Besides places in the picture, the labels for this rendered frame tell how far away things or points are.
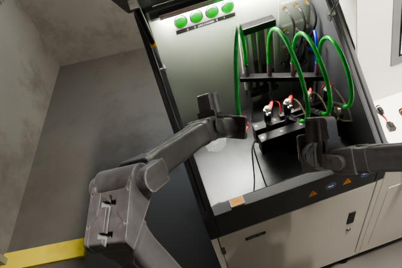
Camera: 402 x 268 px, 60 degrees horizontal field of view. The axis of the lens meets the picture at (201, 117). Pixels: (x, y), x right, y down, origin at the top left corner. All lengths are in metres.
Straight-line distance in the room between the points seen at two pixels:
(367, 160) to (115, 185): 0.50
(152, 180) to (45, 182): 2.47
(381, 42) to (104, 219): 1.15
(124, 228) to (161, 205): 1.94
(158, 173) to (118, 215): 0.09
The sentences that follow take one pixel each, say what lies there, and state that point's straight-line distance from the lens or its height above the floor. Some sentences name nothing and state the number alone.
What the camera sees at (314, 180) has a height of 0.95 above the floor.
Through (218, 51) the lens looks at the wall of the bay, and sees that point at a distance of 1.42.
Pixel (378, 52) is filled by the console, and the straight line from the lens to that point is 1.43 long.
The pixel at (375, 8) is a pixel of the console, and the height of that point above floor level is 1.34.
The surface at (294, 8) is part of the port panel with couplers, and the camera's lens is 1.46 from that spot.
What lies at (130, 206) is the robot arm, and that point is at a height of 1.61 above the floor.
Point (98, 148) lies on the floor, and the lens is 2.96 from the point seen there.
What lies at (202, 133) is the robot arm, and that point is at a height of 1.43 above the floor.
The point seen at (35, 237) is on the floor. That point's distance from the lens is 2.75.
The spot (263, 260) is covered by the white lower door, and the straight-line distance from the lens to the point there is 1.71.
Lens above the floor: 2.03
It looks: 45 degrees down
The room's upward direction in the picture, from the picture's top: 15 degrees counter-clockwise
